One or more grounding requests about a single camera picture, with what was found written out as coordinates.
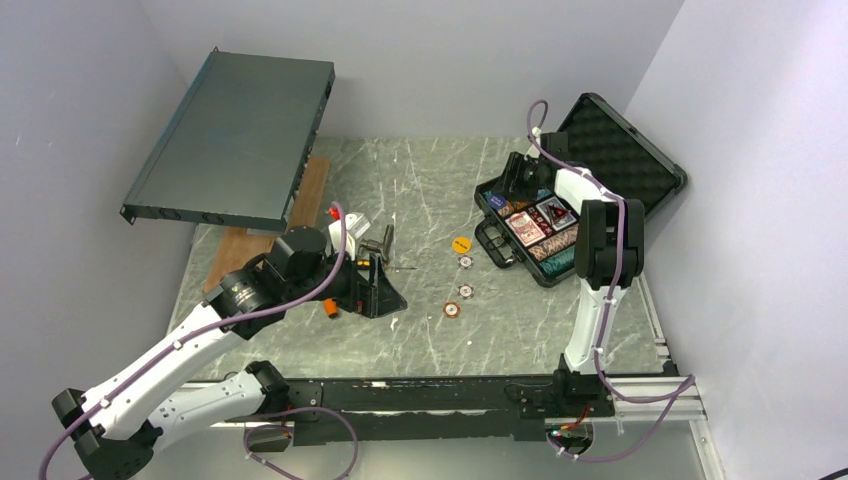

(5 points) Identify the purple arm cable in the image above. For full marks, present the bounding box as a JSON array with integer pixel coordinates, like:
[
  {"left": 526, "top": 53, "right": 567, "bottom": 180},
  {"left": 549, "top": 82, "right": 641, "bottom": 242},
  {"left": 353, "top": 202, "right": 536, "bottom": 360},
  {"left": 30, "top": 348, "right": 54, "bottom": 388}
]
[
  {"left": 526, "top": 99, "right": 698, "bottom": 464},
  {"left": 38, "top": 201, "right": 348, "bottom": 480}
]

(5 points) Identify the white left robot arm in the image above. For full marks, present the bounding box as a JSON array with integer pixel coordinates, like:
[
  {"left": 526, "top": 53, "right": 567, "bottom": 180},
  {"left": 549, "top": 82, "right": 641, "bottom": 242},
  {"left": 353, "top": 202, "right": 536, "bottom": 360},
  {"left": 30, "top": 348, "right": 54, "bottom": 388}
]
[{"left": 52, "top": 227, "right": 407, "bottom": 479}]

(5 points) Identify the red playing card deck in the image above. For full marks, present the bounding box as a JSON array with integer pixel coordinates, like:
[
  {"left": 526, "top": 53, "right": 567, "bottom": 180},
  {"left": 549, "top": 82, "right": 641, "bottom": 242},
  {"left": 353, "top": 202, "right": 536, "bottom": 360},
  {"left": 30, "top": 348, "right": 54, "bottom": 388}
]
[{"left": 506, "top": 211, "right": 549, "bottom": 247}]

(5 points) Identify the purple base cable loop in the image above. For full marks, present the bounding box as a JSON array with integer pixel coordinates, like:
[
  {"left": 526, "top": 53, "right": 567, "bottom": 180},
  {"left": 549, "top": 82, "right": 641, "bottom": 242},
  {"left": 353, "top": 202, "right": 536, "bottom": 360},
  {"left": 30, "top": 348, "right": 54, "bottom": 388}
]
[{"left": 243, "top": 406, "right": 360, "bottom": 480}]

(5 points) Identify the blue playing card deck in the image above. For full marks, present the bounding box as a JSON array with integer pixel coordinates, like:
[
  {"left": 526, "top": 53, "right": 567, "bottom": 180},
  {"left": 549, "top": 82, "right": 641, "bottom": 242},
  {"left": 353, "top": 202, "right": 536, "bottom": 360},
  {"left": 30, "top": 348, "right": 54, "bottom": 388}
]
[{"left": 535, "top": 196, "right": 578, "bottom": 231}]

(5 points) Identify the black poker set case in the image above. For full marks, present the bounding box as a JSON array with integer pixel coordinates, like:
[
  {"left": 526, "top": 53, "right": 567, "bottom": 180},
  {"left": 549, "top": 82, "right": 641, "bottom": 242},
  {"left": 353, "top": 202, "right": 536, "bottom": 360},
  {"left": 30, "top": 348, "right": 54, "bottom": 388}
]
[{"left": 474, "top": 93, "right": 688, "bottom": 288}]

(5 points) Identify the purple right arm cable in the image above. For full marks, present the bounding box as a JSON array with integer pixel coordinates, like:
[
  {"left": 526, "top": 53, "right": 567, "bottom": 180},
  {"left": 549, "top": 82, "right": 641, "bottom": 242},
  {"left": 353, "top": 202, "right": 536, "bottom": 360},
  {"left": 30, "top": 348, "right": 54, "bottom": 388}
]
[{"left": 526, "top": 99, "right": 698, "bottom": 464}]

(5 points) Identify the white blue poker chip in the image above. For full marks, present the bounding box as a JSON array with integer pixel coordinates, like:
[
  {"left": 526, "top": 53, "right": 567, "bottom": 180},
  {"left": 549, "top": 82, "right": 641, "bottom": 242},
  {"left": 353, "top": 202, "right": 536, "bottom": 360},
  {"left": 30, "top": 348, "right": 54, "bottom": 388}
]
[{"left": 458, "top": 284, "right": 475, "bottom": 299}]

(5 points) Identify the red black triangular button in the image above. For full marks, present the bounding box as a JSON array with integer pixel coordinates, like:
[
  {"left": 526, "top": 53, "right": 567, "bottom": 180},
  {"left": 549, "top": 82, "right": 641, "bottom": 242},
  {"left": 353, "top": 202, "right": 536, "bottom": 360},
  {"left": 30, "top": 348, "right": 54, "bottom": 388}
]
[{"left": 544, "top": 202, "right": 572, "bottom": 230}]

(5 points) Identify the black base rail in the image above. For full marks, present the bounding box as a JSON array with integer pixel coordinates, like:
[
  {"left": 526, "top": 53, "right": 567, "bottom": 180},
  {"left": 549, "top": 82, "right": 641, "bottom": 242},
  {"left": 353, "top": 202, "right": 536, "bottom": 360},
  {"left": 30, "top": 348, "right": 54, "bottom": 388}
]
[{"left": 248, "top": 371, "right": 615, "bottom": 446}]

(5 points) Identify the brown wooden board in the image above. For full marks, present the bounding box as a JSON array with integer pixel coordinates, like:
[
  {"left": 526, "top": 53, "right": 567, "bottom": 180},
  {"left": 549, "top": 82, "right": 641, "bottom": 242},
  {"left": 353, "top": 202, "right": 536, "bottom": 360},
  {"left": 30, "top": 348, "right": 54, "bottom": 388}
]
[{"left": 202, "top": 157, "right": 331, "bottom": 293}]

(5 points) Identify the orange black screwdriver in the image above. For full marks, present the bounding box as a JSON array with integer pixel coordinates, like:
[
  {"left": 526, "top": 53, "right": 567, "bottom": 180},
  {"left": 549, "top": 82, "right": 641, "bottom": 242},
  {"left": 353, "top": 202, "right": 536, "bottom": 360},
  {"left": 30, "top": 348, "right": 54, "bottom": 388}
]
[{"left": 355, "top": 259, "right": 415, "bottom": 271}]

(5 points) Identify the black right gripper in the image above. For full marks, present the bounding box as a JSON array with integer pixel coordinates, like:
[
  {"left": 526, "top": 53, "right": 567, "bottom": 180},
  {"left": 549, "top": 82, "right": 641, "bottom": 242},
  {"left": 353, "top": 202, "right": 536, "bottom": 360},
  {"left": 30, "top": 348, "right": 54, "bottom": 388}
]
[{"left": 492, "top": 153, "right": 546, "bottom": 204}]

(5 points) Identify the grey metal clamp tool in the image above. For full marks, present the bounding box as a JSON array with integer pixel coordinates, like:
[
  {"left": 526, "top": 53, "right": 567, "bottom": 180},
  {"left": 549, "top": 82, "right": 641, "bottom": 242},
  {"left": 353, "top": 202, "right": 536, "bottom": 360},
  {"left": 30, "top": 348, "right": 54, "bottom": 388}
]
[{"left": 360, "top": 224, "right": 395, "bottom": 264}]

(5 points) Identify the white purple poker chip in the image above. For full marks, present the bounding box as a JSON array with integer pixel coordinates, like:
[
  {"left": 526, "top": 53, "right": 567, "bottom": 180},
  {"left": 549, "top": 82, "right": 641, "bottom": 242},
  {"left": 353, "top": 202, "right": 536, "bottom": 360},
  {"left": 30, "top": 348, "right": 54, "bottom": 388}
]
[{"left": 458, "top": 255, "right": 474, "bottom": 269}]

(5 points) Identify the yellow dealer button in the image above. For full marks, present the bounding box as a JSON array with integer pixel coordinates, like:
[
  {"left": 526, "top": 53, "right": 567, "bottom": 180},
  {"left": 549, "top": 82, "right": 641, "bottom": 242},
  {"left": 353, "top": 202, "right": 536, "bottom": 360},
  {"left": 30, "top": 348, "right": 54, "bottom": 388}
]
[{"left": 451, "top": 236, "right": 473, "bottom": 255}]

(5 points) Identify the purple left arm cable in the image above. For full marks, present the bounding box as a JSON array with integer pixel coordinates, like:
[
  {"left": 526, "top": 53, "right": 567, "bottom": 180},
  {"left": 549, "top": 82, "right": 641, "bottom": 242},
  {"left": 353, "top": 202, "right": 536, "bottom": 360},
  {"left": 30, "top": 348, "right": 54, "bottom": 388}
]
[{"left": 38, "top": 201, "right": 348, "bottom": 480}]

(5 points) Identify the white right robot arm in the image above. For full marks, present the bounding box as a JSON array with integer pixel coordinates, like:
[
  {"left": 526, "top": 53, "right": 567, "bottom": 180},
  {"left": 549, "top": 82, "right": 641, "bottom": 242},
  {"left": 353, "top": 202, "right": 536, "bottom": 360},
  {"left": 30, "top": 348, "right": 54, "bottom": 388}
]
[{"left": 518, "top": 127, "right": 645, "bottom": 403}]

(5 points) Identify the dark grey rack server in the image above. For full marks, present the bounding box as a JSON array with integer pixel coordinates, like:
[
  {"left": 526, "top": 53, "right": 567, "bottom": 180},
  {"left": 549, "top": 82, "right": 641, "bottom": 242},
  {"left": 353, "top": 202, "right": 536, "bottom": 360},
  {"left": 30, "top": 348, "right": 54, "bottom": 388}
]
[{"left": 120, "top": 48, "right": 336, "bottom": 232}]

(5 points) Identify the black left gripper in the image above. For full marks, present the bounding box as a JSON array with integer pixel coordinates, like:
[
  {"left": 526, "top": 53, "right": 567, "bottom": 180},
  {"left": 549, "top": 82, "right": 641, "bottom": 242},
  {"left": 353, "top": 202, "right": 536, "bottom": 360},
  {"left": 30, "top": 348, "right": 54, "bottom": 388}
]
[{"left": 286, "top": 244, "right": 407, "bottom": 317}]

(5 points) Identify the orange white poker chip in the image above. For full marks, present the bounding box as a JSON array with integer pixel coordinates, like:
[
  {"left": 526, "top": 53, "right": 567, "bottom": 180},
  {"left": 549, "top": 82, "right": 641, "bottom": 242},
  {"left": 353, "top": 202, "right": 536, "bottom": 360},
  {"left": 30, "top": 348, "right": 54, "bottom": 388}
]
[{"left": 443, "top": 302, "right": 461, "bottom": 318}]

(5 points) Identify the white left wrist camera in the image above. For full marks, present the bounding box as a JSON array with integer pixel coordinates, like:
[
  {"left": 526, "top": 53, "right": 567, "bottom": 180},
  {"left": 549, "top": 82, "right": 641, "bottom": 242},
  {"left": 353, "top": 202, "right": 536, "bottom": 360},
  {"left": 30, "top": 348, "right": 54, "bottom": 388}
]
[{"left": 328, "top": 207, "right": 371, "bottom": 259}]

